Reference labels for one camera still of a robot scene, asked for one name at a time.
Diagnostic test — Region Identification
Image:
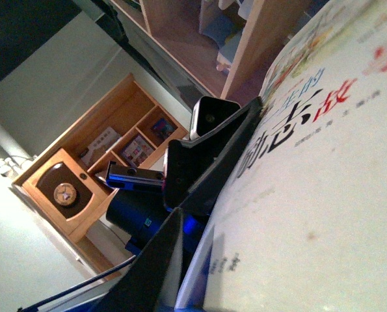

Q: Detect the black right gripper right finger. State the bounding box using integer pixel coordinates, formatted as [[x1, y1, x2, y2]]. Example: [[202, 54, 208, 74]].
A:
[[179, 97, 262, 215]]

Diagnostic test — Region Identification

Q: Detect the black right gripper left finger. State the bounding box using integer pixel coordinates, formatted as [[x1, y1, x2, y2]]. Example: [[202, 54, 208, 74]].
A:
[[91, 207, 183, 311]]

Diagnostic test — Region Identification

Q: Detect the white paperback book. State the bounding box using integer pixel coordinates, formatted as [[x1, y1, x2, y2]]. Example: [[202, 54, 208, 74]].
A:
[[175, 1, 387, 311]]

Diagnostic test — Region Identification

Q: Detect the wooden cabinet with cubbies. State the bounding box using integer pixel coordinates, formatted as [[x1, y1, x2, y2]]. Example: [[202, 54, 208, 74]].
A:
[[14, 75, 187, 273]]

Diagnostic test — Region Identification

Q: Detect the round wooden clock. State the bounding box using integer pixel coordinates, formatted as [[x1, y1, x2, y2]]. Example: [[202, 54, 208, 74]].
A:
[[53, 183, 78, 207]]

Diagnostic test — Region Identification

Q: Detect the large wooden bookcase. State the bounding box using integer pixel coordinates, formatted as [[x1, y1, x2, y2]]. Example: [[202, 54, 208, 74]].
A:
[[111, 0, 311, 104]]

